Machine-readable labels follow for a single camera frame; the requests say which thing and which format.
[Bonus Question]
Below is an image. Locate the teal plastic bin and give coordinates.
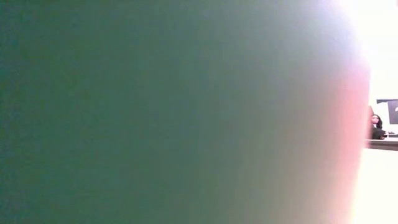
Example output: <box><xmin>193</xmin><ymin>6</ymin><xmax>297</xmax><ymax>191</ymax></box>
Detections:
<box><xmin>0</xmin><ymin>0</ymin><xmax>371</xmax><ymax>224</ymax></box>

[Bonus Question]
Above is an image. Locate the person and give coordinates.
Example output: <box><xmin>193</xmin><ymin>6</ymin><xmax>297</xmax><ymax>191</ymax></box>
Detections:
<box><xmin>369</xmin><ymin>114</ymin><xmax>388</xmax><ymax>141</ymax></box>

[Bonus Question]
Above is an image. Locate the black background monitor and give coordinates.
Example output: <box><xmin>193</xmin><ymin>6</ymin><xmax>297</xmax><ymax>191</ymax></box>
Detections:
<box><xmin>376</xmin><ymin>98</ymin><xmax>398</xmax><ymax>125</ymax></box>

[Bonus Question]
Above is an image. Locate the black aluminium rig frame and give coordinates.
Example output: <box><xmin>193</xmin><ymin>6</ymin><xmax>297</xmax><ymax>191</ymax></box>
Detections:
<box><xmin>365</xmin><ymin>139</ymin><xmax>398</xmax><ymax>152</ymax></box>

